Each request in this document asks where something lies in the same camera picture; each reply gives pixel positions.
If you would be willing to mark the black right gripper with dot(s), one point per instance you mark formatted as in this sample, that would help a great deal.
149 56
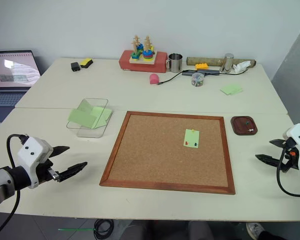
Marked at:
288 163

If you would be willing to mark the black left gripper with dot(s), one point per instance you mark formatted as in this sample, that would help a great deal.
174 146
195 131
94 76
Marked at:
43 172

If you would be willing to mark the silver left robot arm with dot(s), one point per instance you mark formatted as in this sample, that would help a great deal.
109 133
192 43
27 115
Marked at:
1 183

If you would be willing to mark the green sticky note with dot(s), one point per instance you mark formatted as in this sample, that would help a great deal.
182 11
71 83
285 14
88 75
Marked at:
226 91
236 88

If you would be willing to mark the pinned green paper note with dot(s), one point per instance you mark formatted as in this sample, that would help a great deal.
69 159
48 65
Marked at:
191 138

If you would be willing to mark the wood-framed cork board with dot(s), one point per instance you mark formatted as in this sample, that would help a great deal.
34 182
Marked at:
155 155

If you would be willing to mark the jar of pins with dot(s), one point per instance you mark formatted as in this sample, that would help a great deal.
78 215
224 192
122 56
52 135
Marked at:
197 80

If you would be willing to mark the clear plastic container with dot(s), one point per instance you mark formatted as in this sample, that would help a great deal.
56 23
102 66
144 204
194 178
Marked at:
90 132

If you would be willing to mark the brown wooden tray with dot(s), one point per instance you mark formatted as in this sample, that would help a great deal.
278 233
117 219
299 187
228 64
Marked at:
242 127

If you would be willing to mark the white shoe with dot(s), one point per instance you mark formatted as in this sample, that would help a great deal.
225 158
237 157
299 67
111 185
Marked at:
254 230

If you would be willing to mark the white crumpled cloth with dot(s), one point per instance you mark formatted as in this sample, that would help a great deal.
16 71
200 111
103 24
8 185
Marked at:
240 67

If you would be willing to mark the black power adapter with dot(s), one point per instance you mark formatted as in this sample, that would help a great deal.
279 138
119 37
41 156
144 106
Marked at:
75 67

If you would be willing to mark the shiny steel cylinder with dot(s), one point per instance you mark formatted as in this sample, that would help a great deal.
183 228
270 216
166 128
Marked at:
227 63

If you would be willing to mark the yellow and black eraser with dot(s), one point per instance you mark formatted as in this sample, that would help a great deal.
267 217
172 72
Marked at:
86 63

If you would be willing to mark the grey usb hub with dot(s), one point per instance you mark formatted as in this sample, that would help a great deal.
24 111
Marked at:
210 72

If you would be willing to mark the open laptop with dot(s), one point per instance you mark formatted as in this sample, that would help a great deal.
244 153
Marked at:
12 72

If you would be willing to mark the wooden log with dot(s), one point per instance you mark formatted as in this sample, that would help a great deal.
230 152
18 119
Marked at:
210 60

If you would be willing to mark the yellow toy building brick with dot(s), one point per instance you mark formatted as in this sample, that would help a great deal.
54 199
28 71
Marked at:
201 66

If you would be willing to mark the red foam brick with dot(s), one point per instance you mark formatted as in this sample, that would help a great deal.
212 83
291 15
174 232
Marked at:
125 63

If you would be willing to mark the pink rounded block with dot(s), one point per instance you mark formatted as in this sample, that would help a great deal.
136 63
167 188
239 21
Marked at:
154 79

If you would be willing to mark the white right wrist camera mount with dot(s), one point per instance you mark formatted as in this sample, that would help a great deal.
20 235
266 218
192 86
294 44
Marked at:
298 140

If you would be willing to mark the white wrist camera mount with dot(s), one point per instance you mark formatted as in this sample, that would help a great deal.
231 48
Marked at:
32 152
298 140

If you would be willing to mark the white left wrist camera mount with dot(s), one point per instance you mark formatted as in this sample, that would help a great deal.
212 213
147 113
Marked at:
32 152

